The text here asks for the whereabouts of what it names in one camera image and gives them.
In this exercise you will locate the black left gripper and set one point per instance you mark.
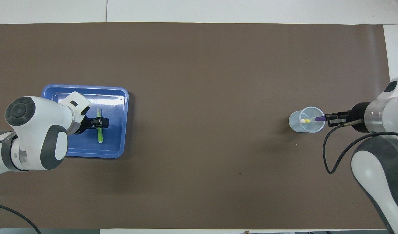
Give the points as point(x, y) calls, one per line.
point(85, 125)

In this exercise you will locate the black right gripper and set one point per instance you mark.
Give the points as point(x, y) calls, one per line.
point(357, 115)

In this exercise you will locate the green marker pen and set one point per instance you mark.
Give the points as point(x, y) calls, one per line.
point(100, 136)

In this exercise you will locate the purple marker pen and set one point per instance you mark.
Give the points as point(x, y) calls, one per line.
point(319, 118)

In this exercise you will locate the yellow marker pen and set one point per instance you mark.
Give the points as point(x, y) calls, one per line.
point(305, 121)

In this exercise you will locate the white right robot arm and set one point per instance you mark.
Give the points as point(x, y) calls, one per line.
point(380, 169)

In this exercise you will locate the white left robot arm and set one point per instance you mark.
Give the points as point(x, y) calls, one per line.
point(36, 130)

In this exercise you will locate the blue plastic tray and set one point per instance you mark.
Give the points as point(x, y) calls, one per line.
point(116, 143)

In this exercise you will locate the translucent plastic cup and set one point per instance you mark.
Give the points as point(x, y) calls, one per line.
point(296, 122)

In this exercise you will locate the brown table mat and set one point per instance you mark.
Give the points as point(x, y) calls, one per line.
point(198, 81)

